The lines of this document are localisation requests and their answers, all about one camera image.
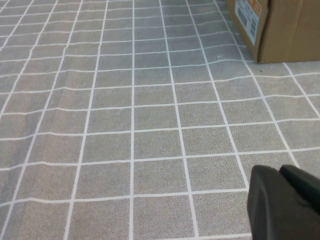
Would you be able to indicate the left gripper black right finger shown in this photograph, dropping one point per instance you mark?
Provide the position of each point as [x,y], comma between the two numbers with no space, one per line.
[305,187]

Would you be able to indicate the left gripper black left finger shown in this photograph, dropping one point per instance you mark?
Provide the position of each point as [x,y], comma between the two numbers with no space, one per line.
[270,212]

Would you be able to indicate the brown cardboard shoe box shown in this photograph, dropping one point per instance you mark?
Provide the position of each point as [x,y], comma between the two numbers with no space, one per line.
[287,37]

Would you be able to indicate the white orange box label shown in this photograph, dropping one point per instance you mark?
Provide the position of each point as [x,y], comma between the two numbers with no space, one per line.
[246,22]

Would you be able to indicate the grey white-grid tablecloth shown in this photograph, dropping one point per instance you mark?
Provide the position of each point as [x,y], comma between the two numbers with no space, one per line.
[125,125]

